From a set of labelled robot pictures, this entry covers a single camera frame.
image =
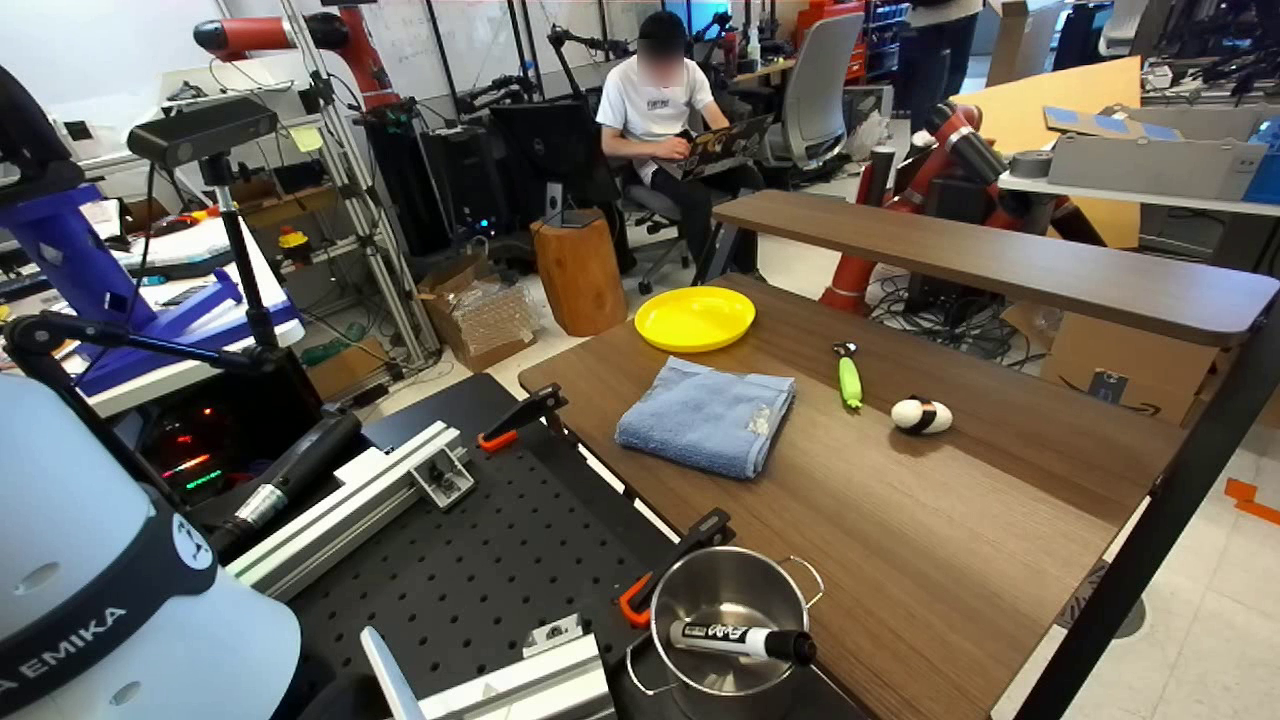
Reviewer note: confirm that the orange black clamp front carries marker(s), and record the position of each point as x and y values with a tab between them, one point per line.
636	599

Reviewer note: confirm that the aluminium extrusion rail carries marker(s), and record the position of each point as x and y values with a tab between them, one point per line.
427	470

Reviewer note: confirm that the raised dark wooden shelf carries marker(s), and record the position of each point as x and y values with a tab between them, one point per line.
1141	290

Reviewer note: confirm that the seated person in white shirt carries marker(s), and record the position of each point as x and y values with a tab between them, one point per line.
643	117

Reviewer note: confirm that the green marker pen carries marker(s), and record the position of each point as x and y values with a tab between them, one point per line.
850	379

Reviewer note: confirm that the steel pot with handles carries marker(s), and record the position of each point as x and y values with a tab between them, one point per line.
720	585

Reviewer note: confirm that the yellow plastic plate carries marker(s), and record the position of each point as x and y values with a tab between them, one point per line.
695	319

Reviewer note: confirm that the red robot arm background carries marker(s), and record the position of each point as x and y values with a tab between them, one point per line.
333	28

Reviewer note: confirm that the orange black clamp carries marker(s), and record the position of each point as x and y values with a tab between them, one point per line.
636	599
533	409

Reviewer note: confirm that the cardboard box under shelf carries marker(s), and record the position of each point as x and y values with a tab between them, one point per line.
1135	371

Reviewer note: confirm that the aluminium extrusion bracket front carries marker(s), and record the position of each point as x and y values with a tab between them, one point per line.
555	677

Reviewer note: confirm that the blue robot stand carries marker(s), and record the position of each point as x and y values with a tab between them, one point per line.
41	207

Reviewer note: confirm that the black camera on tripod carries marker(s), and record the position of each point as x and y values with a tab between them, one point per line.
204	139

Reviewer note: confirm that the cardboard box on floor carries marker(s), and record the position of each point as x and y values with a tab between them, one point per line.
479	314

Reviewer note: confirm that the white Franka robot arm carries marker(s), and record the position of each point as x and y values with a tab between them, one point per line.
110	602

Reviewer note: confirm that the white and black ball toy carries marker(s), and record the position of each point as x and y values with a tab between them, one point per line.
923	417

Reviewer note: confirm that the metal wire shelf rack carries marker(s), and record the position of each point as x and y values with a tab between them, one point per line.
379	234

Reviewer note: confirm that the red robot arm right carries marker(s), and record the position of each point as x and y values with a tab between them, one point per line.
950	174

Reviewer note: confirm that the orange black clamp rear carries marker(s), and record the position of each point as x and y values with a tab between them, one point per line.
533	409

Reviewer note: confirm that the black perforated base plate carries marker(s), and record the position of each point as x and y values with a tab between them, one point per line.
462	590

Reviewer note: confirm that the grey office chair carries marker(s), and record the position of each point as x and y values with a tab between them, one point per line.
808	129

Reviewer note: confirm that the blue towel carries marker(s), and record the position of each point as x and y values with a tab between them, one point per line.
707	417

